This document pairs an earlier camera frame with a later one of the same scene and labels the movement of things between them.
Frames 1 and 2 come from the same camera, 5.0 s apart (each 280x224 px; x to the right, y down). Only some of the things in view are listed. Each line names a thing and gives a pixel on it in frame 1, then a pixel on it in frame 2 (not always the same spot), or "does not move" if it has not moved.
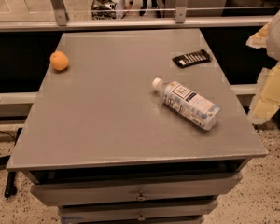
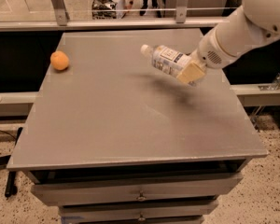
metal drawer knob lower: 141,218 does not move
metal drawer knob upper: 141,197 does not move
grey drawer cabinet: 134,127 does not move
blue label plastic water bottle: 184,103 -> 166,59
